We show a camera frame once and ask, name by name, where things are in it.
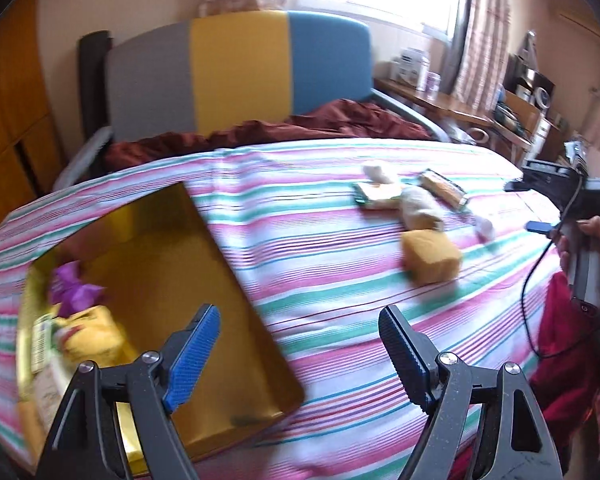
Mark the gold tin box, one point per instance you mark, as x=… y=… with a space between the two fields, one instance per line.
x=180 y=270

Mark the white plastic-wrapped snack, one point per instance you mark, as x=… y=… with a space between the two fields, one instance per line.
x=420 y=207

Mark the green-edged cracker packet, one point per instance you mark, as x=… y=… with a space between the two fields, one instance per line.
x=377 y=195

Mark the yellow bun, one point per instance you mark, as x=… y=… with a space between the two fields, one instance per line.
x=90 y=332

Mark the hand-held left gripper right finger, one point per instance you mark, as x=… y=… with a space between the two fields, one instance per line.
x=405 y=355

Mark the dark red blanket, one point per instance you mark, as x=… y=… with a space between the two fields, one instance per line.
x=350 y=115

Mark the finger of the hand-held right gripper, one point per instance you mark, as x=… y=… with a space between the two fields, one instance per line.
x=515 y=185
x=537 y=227

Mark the wooden desk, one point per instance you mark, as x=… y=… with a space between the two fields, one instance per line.
x=430 y=100

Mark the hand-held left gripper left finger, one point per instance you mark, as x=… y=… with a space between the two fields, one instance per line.
x=192 y=355

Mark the grey yellow blue headboard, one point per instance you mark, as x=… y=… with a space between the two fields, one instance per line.
x=240 y=70

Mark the purple white cup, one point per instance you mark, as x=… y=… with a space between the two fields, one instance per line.
x=433 y=82

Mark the red clothing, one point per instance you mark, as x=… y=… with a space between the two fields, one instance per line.
x=565 y=360

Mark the yellow sponge cake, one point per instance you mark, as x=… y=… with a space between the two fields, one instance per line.
x=430 y=255

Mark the cluttered wooden shelf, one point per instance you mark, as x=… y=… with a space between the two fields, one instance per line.
x=525 y=100

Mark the purple snack packet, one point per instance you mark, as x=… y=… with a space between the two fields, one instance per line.
x=72 y=287

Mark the wooden wardrobe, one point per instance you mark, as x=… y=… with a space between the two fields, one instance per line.
x=10 y=110

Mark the white medicine box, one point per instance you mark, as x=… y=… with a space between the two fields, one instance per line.
x=50 y=395

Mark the dark upright post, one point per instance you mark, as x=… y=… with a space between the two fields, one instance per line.
x=92 y=85

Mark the grey bed rail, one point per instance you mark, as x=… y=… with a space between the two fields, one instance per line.
x=415 y=110
x=80 y=160

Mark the green-edged cake packet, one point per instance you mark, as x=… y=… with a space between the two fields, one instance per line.
x=442 y=187

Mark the white desk appliance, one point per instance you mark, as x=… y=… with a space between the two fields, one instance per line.
x=412 y=62

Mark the small white green box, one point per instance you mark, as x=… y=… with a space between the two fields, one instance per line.
x=42 y=340

